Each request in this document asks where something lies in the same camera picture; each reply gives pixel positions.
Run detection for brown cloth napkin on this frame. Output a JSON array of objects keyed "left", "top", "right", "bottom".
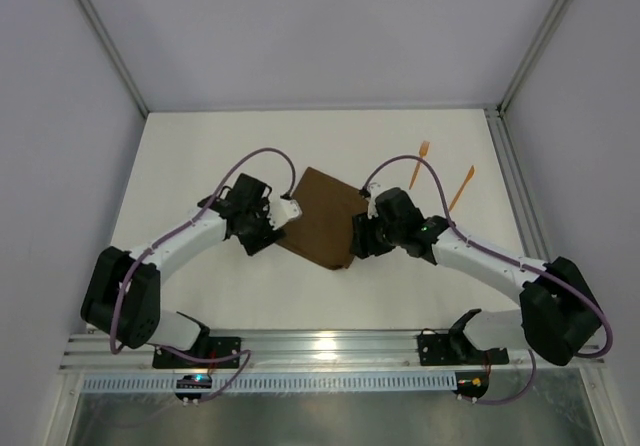
[{"left": 278, "top": 167, "right": 367, "bottom": 271}]

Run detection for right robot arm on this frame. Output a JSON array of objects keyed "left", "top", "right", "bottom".
[{"left": 351, "top": 184, "right": 603, "bottom": 366}]

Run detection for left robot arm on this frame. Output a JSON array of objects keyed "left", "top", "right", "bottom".
[{"left": 80, "top": 174, "right": 302, "bottom": 364}]

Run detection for orange plastic fork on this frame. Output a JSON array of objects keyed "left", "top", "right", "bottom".
[{"left": 409, "top": 140, "right": 430, "bottom": 189}]

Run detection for orange plastic knife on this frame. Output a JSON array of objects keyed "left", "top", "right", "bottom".
[{"left": 448, "top": 165, "right": 476, "bottom": 212}]

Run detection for right controller board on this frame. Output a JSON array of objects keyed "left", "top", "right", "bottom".
[{"left": 453, "top": 375, "right": 490, "bottom": 404}]

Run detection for controller board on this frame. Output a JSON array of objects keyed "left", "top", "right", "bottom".
[
  {"left": 175, "top": 373, "right": 213, "bottom": 406},
  {"left": 453, "top": 375, "right": 490, "bottom": 404}
]

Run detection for left controller board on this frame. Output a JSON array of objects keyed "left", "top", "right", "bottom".
[{"left": 175, "top": 373, "right": 213, "bottom": 406}]

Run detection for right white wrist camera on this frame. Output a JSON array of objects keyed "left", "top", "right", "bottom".
[{"left": 361, "top": 182, "right": 384, "bottom": 219}]

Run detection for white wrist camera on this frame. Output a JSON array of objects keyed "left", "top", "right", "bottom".
[
  {"left": 361, "top": 182, "right": 384, "bottom": 219},
  {"left": 267, "top": 198, "right": 302, "bottom": 230}
]

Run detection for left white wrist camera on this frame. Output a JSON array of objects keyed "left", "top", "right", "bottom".
[{"left": 267, "top": 198, "right": 302, "bottom": 230}]

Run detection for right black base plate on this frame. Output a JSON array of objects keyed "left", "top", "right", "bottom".
[{"left": 416, "top": 329, "right": 509, "bottom": 366}]

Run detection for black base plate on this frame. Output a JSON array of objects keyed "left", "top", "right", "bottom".
[
  {"left": 416, "top": 329, "right": 509, "bottom": 366},
  {"left": 152, "top": 336, "right": 242, "bottom": 370}
]

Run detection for right side aluminium rail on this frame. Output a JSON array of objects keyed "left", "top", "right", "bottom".
[{"left": 484, "top": 107, "right": 551, "bottom": 260}]

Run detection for aluminium rail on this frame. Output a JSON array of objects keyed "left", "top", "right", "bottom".
[
  {"left": 58, "top": 328, "right": 607, "bottom": 371},
  {"left": 484, "top": 107, "right": 551, "bottom": 260}
]

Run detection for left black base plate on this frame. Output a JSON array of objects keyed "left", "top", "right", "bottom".
[{"left": 152, "top": 336, "right": 242, "bottom": 370}]

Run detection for front aluminium rail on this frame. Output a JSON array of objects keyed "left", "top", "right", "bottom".
[{"left": 58, "top": 328, "right": 607, "bottom": 371}]

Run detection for slotted cable duct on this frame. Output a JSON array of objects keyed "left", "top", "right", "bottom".
[{"left": 80, "top": 371, "right": 456, "bottom": 394}]

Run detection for left aluminium frame post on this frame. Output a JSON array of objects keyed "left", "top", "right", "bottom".
[{"left": 74, "top": 0, "right": 150, "bottom": 119}]

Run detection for aluminium frame post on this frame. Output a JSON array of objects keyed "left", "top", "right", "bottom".
[
  {"left": 497, "top": 0, "right": 574, "bottom": 116},
  {"left": 74, "top": 0, "right": 150, "bottom": 119}
]

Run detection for right aluminium frame post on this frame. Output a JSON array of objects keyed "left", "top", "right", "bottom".
[{"left": 497, "top": 0, "right": 574, "bottom": 116}]

